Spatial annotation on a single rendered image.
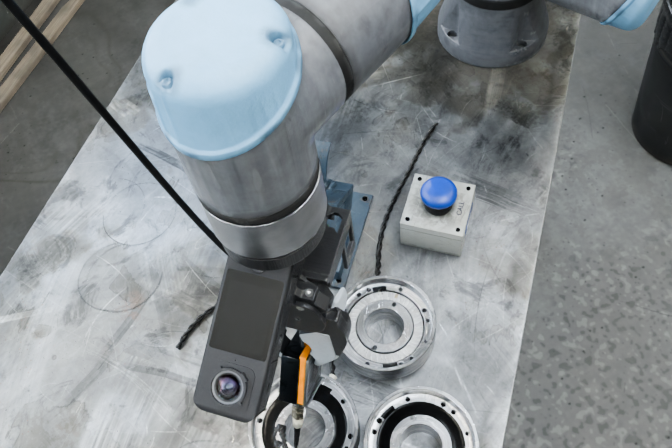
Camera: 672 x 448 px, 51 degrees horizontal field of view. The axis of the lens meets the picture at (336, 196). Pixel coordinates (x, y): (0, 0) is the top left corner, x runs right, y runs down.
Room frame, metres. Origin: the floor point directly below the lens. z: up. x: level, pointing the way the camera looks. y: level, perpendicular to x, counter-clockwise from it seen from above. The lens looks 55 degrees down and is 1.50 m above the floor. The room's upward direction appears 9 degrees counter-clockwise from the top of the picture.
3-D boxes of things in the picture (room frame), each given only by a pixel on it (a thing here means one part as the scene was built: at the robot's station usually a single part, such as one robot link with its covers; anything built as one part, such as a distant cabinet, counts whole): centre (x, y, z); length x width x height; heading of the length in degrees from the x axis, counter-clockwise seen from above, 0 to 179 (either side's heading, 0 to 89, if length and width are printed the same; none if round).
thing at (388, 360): (0.30, -0.03, 0.82); 0.08 x 0.08 x 0.02
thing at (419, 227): (0.43, -0.11, 0.82); 0.08 x 0.07 x 0.05; 155
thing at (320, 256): (0.26, 0.04, 1.07); 0.09 x 0.08 x 0.12; 156
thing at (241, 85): (0.26, 0.04, 1.23); 0.09 x 0.08 x 0.11; 134
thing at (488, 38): (0.73, -0.25, 0.85); 0.15 x 0.15 x 0.10
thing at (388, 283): (0.30, -0.03, 0.82); 0.10 x 0.10 x 0.04
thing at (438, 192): (0.42, -0.11, 0.85); 0.04 x 0.04 x 0.05
